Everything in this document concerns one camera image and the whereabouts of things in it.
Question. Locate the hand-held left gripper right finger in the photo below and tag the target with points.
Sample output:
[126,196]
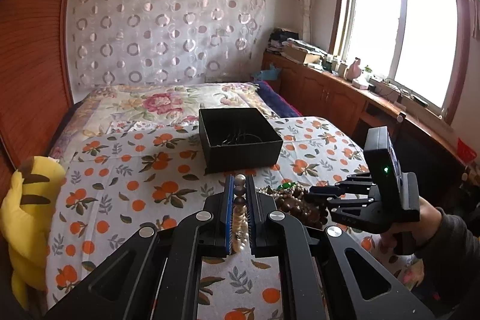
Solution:
[252,222]

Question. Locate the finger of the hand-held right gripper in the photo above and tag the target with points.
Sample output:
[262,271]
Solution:
[326,192]
[360,217]

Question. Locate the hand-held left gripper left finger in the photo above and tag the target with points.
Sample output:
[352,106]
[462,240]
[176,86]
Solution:
[227,218]

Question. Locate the black jewelry box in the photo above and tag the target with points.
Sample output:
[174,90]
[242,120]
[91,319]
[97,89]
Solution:
[240,155]

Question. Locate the person's right forearm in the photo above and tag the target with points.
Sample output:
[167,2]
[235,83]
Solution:
[455,256]

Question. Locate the person's right hand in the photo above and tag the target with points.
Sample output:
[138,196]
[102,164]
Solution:
[428,223]

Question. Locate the green gem brooch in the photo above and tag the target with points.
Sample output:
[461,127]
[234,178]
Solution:
[288,186]

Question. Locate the black chair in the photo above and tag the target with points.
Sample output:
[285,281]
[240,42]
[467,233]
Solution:
[431,151]

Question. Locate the red paper item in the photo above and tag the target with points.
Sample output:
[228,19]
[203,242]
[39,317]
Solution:
[466,151]

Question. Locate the long wooden cabinet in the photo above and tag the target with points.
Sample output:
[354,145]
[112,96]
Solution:
[322,91]

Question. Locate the purple blanket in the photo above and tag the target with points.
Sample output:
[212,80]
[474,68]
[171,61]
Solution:
[277,98]

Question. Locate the orange fruit print bedsheet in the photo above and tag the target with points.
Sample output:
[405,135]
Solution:
[123,192]

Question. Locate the white tissue box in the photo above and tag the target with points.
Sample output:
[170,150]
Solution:
[360,82]

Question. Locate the pink figurine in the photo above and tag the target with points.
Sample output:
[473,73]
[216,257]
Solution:
[354,69]

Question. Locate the teal plastic bag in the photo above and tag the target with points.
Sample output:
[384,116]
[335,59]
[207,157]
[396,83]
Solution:
[267,73]

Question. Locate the floral quilt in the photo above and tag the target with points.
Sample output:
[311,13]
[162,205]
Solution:
[150,104]

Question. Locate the stack of books and papers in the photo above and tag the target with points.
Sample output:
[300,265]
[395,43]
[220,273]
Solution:
[296,46]

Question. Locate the yellow plush toy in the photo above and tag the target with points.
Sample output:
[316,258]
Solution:
[26,215]

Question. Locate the circle pattern sheer curtain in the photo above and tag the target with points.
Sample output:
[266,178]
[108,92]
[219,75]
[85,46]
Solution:
[161,24]

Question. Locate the wooden wardrobe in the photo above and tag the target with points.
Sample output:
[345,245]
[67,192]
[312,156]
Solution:
[33,61]

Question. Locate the wooden frame window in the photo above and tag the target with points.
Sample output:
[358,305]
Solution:
[397,31]

